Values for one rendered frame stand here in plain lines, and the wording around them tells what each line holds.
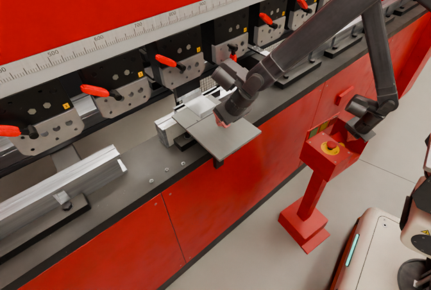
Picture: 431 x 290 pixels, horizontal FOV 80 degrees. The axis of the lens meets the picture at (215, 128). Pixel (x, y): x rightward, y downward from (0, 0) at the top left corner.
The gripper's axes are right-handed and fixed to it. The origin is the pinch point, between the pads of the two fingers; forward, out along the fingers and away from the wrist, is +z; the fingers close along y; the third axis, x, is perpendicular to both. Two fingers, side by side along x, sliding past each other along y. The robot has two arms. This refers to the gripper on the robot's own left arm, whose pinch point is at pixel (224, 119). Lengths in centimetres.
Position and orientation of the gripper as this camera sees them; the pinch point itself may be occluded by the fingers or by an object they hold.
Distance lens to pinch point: 82.8
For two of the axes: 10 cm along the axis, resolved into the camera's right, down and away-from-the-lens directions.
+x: 5.7, 8.1, -1.3
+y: -7.7, 4.7, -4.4
